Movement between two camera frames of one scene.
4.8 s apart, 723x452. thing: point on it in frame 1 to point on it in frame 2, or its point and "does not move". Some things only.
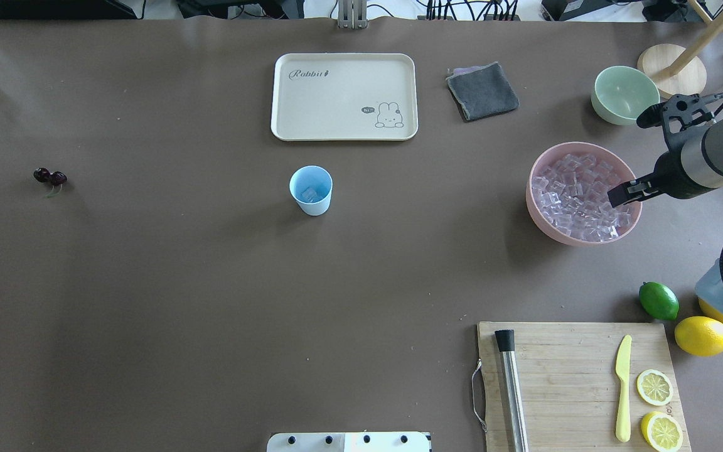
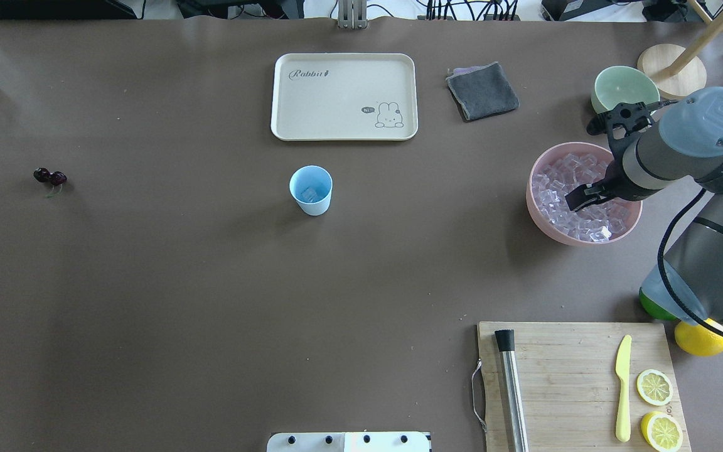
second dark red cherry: x=57 y=178 does not move
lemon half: x=654 y=387 does not move
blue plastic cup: x=312 y=188 does not move
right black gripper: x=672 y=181 to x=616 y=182
